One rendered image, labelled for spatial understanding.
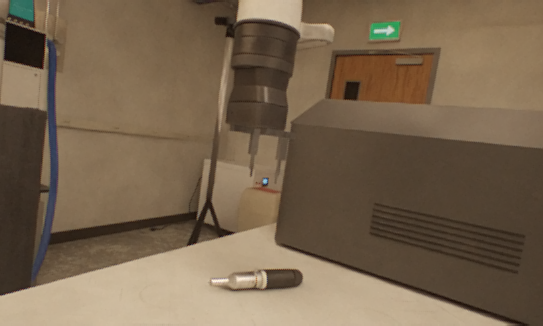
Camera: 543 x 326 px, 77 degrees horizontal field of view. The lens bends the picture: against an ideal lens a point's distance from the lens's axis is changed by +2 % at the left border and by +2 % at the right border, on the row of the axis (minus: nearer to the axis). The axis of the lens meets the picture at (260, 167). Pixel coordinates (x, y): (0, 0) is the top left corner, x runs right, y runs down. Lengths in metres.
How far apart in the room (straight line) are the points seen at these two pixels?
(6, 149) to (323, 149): 0.63
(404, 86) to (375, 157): 3.14
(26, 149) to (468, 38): 3.50
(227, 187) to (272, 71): 3.33
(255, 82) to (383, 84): 3.40
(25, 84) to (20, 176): 1.01
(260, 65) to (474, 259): 0.41
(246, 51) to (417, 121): 0.33
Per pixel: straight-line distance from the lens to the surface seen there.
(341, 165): 0.62
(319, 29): 0.44
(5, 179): 0.87
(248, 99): 0.40
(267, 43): 0.39
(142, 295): 0.46
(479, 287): 0.61
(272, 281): 0.49
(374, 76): 3.81
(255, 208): 2.78
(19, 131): 0.86
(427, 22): 3.85
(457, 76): 3.67
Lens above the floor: 1.10
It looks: 5 degrees down
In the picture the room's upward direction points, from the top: 8 degrees clockwise
